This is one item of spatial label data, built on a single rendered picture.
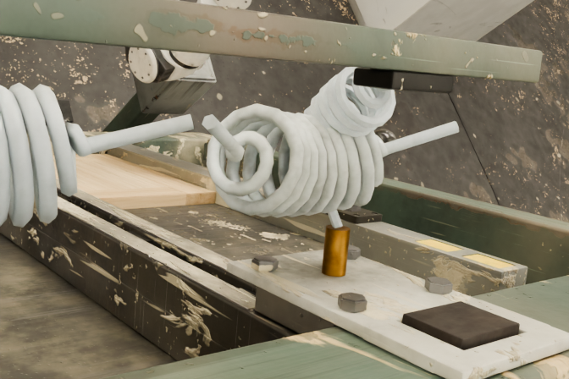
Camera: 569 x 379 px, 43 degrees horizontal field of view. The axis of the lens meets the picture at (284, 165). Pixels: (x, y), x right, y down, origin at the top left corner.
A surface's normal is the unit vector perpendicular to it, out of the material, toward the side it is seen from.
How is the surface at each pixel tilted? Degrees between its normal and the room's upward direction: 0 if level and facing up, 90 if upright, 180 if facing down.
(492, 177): 0
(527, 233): 90
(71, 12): 34
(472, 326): 56
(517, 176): 0
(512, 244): 90
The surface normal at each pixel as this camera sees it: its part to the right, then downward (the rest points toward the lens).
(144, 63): -0.64, 0.33
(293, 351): 0.09, -0.99
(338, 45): 0.62, 0.17
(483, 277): -0.78, 0.02
